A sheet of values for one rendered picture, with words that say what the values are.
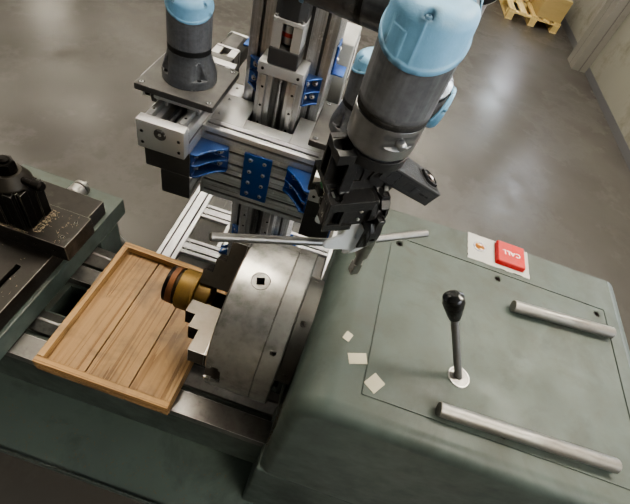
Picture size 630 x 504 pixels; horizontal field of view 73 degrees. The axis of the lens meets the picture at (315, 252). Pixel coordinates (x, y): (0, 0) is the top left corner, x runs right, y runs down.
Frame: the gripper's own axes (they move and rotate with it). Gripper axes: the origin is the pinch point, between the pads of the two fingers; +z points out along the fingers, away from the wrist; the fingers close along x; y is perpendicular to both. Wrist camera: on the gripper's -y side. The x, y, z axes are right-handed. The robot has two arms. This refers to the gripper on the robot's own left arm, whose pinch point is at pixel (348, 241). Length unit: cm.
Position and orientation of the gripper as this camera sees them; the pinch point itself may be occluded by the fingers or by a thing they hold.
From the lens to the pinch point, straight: 63.4
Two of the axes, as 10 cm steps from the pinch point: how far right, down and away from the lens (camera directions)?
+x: 2.5, 8.4, -4.9
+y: -9.5, 1.1, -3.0
